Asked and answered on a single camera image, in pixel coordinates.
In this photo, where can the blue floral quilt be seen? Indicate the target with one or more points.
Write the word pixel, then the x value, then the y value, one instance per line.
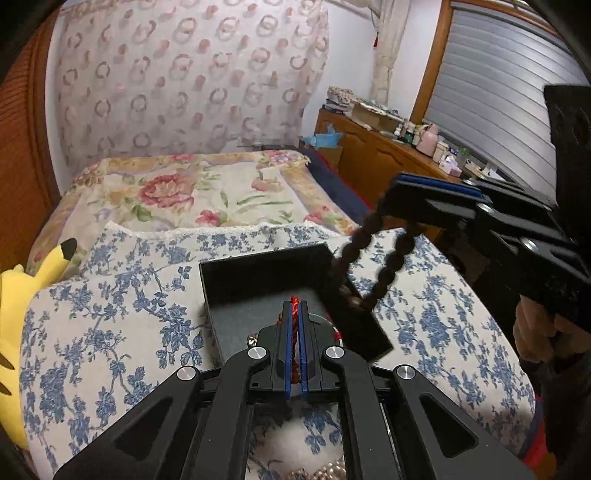
pixel 115 332

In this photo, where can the grey window blinds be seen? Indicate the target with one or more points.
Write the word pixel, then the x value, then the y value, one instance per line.
pixel 498 92

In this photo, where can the white lace curtain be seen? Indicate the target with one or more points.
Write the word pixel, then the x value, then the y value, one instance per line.
pixel 385 50

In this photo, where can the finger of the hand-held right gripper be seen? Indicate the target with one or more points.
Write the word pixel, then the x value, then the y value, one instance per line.
pixel 438 182
pixel 461 212

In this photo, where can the black jewelry box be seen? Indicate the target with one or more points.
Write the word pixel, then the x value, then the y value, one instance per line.
pixel 240 295

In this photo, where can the wooden dresser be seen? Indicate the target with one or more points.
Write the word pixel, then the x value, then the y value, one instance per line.
pixel 369 157

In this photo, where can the pink tissue box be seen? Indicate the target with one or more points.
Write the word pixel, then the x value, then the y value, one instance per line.
pixel 450 166

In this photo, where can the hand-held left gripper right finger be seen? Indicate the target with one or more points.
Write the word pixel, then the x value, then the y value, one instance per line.
pixel 303 350

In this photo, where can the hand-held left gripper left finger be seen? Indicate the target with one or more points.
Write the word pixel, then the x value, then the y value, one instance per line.
pixel 290 350

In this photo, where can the blue plastic bag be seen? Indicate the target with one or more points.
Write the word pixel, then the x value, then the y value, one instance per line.
pixel 325 137

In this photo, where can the dark blue bedsheet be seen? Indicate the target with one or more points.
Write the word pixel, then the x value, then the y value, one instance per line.
pixel 341 184

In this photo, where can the pink floral blanket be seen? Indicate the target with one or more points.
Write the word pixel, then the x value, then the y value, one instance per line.
pixel 194 194

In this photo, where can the pink kettle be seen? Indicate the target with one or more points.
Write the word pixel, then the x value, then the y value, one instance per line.
pixel 427 138

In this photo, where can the cardboard box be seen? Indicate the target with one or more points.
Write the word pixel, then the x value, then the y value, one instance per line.
pixel 374 117

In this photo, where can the yellow plush toy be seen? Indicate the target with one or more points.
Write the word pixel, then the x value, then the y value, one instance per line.
pixel 18 332

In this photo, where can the person's right hand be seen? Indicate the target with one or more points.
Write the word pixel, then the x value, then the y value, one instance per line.
pixel 531 332

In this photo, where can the wooden headboard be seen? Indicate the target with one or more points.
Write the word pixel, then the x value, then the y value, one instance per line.
pixel 23 152

